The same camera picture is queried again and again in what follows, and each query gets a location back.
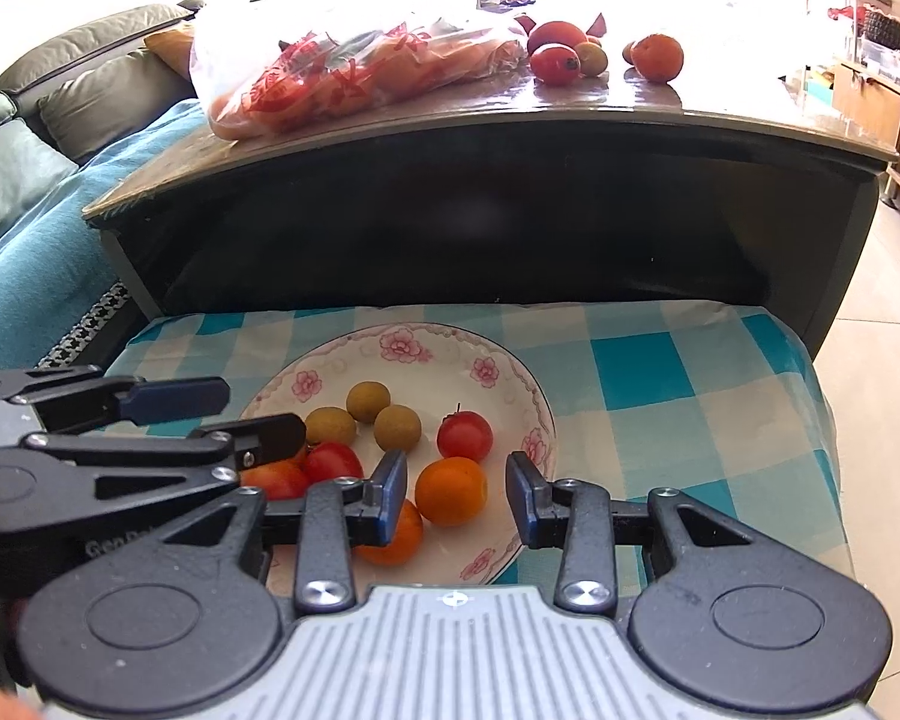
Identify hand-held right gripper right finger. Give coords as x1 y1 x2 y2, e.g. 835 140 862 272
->
505 451 760 614

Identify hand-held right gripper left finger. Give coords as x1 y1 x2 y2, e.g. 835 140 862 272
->
162 450 410 613

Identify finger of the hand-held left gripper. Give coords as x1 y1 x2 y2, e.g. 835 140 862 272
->
0 364 233 433
0 413 308 535

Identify orange tangerine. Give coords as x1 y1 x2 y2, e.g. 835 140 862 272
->
415 456 490 528
356 499 425 569

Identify large red tomato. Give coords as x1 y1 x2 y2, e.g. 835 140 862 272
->
240 460 310 502

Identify brown longan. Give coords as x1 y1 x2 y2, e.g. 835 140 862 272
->
304 406 359 446
346 381 392 425
574 41 610 78
373 404 423 455

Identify red tomato with dark stem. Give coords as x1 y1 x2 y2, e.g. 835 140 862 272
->
304 441 365 485

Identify small red cherry tomato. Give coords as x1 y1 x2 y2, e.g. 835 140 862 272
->
436 403 495 464

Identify white floral rim plate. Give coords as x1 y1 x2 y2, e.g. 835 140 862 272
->
236 322 557 586

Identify loose fruits on shelf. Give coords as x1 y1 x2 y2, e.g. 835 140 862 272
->
526 20 590 55

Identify blue white checkered tablecloth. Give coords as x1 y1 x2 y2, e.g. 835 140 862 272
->
101 298 853 617

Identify dark coffee table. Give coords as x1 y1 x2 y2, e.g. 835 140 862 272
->
82 64 900 362

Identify grey sofa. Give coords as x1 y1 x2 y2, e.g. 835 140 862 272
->
0 4 205 263

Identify orange patterned cushion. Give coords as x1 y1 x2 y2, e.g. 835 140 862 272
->
144 21 200 80

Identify clear plastic bag of fruit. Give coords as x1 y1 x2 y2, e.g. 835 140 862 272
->
187 0 530 142

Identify red plum tomato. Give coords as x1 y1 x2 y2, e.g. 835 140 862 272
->
529 43 581 86

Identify brown longan on table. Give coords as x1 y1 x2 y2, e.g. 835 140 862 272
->
574 41 610 78

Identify orange red fruit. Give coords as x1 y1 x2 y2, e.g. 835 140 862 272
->
630 33 686 84

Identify wooden tv stand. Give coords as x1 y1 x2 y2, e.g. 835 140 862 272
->
817 52 900 223

